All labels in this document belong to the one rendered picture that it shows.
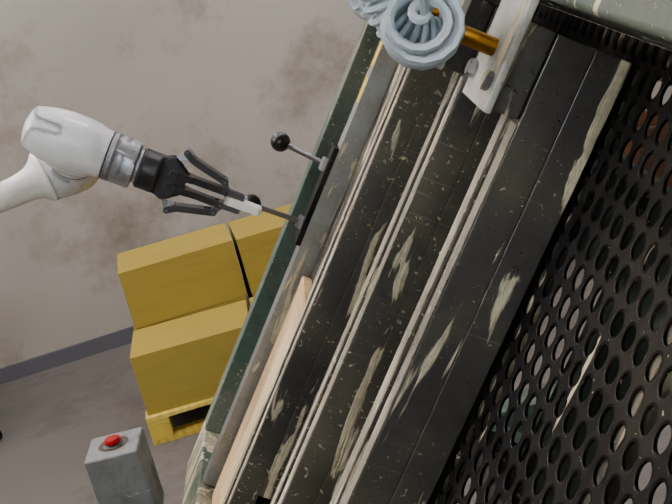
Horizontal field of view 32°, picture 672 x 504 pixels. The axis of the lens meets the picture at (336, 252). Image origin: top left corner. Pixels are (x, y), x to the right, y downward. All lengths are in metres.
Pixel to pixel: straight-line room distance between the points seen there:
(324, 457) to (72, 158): 0.94
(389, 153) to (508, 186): 0.60
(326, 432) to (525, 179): 0.46
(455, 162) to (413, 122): 0.34
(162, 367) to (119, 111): 1.61
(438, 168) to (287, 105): 4.76
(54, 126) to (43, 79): 3.73
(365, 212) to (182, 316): 3.49
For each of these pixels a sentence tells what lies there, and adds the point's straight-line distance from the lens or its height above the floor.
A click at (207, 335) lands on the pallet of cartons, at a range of 4.72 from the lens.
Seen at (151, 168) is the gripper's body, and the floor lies 1.56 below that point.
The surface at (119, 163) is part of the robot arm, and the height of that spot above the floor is 1.58.
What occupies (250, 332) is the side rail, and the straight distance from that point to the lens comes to 2.50.
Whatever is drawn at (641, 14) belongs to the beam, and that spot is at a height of 1.84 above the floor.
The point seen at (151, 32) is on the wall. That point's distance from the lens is 5.85.
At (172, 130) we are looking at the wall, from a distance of 5.91.
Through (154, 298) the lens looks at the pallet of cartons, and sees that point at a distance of 5.01.
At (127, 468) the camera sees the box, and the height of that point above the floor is 0.89.
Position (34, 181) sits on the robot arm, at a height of 1.57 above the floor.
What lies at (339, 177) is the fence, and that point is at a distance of 2.16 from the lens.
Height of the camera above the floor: 1.95
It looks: 17 degrees down
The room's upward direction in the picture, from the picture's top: 15 degrees counter-clockwise
